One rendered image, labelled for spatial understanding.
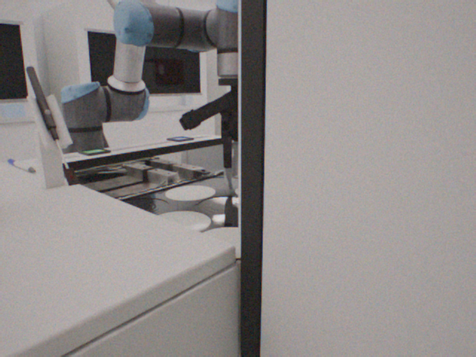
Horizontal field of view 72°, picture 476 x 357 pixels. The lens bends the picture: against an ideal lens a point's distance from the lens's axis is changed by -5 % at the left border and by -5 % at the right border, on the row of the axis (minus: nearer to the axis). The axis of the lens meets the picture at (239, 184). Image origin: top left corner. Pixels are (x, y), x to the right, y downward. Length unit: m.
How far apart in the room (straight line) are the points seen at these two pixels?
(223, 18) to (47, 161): 0.37
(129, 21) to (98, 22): 3.43
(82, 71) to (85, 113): 2.82
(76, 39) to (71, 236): 3.63
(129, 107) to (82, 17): 2.90
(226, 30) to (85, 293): 0.50
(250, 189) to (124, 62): 0.87
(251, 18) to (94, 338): 0.25
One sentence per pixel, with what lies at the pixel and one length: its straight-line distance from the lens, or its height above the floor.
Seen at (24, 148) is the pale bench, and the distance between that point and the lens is 3.49.
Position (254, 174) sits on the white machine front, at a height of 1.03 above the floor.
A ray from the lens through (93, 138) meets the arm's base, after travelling 1.12.
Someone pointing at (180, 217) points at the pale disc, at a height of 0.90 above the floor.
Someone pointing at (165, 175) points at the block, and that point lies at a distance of 0.81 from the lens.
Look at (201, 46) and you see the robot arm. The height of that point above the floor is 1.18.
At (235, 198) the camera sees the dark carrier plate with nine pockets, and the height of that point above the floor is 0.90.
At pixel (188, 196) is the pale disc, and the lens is 0.67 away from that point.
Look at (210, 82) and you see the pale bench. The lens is 5.45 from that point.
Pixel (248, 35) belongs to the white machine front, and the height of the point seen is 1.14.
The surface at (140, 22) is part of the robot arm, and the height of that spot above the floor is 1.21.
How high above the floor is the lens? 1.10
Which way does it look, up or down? 16 degrees down
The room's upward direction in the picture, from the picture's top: straight up
